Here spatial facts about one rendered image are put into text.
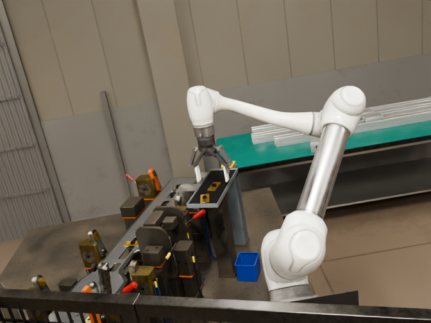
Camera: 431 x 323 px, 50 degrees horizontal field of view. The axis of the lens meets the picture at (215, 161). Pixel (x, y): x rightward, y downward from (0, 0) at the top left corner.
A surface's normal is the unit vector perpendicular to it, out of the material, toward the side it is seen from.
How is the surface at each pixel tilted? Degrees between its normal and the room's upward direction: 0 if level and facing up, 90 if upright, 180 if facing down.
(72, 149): 90
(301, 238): 58
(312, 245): 54
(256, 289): 0
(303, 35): 90
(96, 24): 90
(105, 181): 90
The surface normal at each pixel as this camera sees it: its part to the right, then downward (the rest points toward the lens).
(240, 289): -0.16, -0.92
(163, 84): 0.06, 0.35
